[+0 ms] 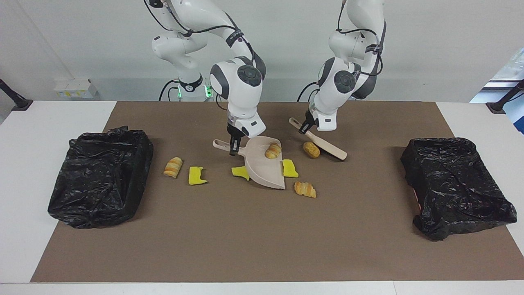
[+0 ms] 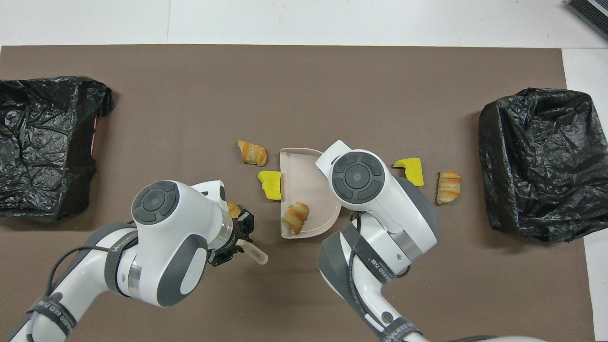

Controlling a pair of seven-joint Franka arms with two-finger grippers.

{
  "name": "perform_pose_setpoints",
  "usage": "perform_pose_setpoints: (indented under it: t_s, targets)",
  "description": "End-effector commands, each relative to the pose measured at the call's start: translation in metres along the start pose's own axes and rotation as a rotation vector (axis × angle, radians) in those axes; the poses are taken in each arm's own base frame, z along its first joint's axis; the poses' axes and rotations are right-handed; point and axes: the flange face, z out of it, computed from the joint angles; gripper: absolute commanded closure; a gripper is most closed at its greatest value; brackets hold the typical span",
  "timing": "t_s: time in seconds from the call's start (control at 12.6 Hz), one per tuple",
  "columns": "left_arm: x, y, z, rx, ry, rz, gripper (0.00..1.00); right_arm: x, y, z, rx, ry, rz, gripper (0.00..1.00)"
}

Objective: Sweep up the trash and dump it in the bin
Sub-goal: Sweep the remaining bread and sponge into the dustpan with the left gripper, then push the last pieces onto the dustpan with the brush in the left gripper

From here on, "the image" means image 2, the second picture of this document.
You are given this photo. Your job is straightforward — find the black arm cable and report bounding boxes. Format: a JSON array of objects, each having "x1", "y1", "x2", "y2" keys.
[
  {"x1": 347, "y1": 211, "x2": 480, "y2": 342},
  {"x1": 26, "y1": 221, "x2": 138, "y2": 342}
]

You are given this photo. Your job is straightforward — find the beige hand brush black bristles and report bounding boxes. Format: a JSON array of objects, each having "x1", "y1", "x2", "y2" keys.
[{"x1": 236, "y1": 239, "x2": 269, "y2": 265}]

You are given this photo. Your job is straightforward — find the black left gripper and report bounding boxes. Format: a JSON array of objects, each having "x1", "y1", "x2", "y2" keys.
[{"x1": 208, "y1": 209, "x2": 255, "y2": 267}]

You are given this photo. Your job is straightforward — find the orange striped croissant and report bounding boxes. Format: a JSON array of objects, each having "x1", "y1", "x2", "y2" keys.
[
  {"x1": 237, "y1": 140, "x2": 267, "y2": 167},
  {"x1": 436, "y1": 171, "x2": 462, "y2": 206}
]

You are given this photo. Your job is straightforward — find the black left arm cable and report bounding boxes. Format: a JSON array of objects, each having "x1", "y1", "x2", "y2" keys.
[{"x1": 26, "y1": 221, "x2": 138, "y2": 342}]

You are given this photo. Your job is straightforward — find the notched yellow sponge piece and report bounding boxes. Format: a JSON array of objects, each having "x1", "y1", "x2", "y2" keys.
[{"x1": 393, "y1": 158, "x2": 424, "y2": 187}]

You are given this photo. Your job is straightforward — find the large brown paper table mat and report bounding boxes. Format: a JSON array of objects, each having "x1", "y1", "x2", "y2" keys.
[{"x1": 0, "y1": 44, "x2": 595, "y2": 342}]

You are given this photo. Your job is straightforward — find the thick yellow sponge piece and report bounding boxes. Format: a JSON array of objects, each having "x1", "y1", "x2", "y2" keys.
[{"x1": 258, "y1": 170, "x2": 282, "y2": 201}]

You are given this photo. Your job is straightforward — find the pale cream pastry piece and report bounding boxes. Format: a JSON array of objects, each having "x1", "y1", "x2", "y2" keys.
[{"x1": 282, "y1": 202, "x2": 310, "y2": 235}]

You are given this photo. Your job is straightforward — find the dark ribbed device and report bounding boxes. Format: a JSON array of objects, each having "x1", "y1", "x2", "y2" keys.
[{"x1": 565, "y1": 0, "x2": 608, "y2": 27}]

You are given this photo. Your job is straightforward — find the beige plastic dustpan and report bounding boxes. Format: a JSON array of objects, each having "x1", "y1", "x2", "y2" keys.
[{"x1": 279, "y1": 147, "x2": 342, "y2": 239}]

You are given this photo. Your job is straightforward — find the black bag lined trash bin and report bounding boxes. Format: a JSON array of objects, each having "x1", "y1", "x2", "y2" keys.
[
  {"x1": 478, "y1": 88, "x2": 608, "y2": 244},
  {"x1": 0, "y1": 76, "x2": 114, "y2": 223}
]

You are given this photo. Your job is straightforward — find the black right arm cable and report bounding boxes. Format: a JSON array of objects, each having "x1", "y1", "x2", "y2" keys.
[{"x1": 347, "y1": 211, "x2": 480, "y2": 342}]

